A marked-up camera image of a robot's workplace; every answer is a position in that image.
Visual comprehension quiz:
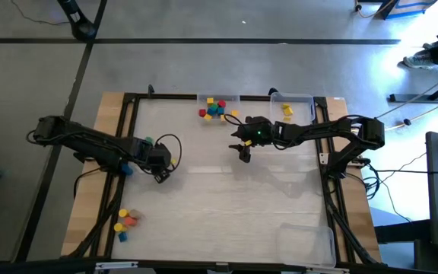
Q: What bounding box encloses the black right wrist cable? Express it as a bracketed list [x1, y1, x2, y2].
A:
[222, 113, 245, 127]

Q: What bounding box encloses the black furniture base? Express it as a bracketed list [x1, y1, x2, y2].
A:
[370, 207, 433, 274]

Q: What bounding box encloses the blue and white box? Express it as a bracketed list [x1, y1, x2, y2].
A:
[378, 0, 438, 21]

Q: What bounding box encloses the yellow floor cable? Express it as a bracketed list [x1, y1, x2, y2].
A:
[384, 93, 438, 130]
[354, 0, 395, 19]

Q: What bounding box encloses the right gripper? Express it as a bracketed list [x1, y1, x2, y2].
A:
[229, 116, 277, 164]

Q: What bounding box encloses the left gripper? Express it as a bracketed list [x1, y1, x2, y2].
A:
[134, 139, 173, 184]

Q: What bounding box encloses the black floor tape strip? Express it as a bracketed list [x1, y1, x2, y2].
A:
[13, 0, 108, 263]
[0, 37, 402, 45]

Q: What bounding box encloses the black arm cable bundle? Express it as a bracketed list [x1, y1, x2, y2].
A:
[350, 159, 383, 201]

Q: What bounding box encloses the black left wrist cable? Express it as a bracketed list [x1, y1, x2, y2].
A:
[153, 132, 183, 173]

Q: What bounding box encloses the person's foot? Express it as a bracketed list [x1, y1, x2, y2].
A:
[401, 53, 436, 71]

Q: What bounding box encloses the thin white cable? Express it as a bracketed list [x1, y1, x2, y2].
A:
[378, 178, 413, 224]

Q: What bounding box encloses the black aluminium table frame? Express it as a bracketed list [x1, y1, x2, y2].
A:
[66, 91, 389, 267]

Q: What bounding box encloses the black stand base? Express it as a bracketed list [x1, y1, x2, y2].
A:
[56, 0, 99, 41]

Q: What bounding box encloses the grey floor cable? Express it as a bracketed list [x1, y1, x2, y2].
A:
[376, 64, 438, 119]

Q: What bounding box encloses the black crossbar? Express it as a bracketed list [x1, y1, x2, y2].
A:
[0, 258, 438, 274]

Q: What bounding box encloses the large clear plastic bin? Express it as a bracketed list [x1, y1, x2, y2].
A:
[277, 222, 337, 268]

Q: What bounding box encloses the thin black floor cable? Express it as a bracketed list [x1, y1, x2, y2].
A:
[10, 0, 71, 27]

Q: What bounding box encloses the glossy white table sheet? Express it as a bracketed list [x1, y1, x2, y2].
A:
[111, 97, 332, 263]

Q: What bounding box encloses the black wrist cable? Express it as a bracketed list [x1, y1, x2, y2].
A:
[222, 113, 245, 127]
[153, 132, 183, 173]

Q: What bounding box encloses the black metal floor frame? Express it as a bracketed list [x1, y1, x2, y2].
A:
[389, 64, 438, 104]

